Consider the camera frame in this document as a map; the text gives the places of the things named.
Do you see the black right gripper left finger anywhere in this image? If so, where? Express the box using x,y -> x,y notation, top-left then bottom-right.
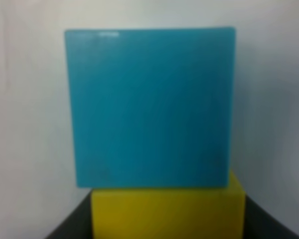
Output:
46,191 -> 93,239

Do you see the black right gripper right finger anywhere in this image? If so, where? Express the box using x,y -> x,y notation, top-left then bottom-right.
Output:
243,196 -> 299,239

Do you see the yellow cube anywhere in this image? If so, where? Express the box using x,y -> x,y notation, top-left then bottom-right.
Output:
91,173 -> 245,239

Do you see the blue cube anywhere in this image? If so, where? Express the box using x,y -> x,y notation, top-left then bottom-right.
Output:
64,27 -> 236,189

